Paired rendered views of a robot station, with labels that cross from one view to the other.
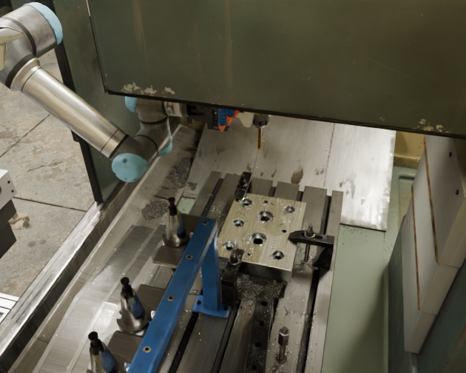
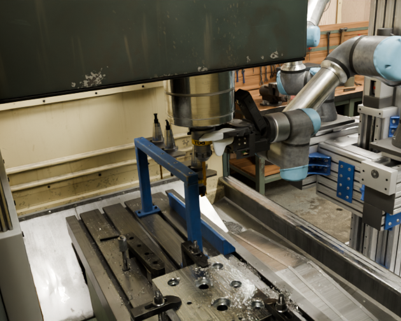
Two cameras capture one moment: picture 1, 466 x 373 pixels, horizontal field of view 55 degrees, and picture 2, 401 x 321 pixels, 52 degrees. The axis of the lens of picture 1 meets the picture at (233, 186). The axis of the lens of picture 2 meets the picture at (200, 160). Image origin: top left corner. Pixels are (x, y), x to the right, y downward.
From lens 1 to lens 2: 178 cm
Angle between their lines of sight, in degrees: 108
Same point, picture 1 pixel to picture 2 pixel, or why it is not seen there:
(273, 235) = (194, 293)
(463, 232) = not seen: outside the picture
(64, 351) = (272, 250)
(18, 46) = (337, 51)
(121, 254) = (348, 307)
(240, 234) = (221, 276)
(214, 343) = (174, 253)
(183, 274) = (168, 158)
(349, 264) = not seen: outside the picture
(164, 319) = (155, 149)
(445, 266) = not seen: hidden behind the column
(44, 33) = (364, 55)
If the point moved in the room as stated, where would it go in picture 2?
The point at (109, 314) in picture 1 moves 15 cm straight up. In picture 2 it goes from (275, 265) to (276, 231)
